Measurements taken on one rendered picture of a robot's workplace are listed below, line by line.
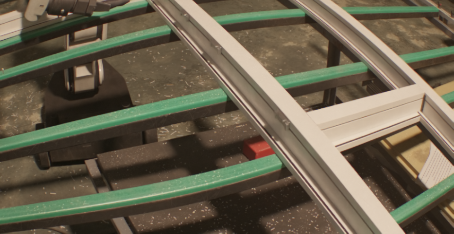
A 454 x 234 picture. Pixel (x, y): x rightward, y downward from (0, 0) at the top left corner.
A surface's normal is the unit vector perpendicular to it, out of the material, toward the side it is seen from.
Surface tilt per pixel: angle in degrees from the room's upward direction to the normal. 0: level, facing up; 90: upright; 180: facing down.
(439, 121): 90
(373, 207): 0
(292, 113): 0
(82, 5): 86
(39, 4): 104
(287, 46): 0
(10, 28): 90
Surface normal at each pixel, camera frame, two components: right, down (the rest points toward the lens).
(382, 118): 0.40, 0.51
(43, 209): 0.04, -0.84
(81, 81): 0.27, 0.76
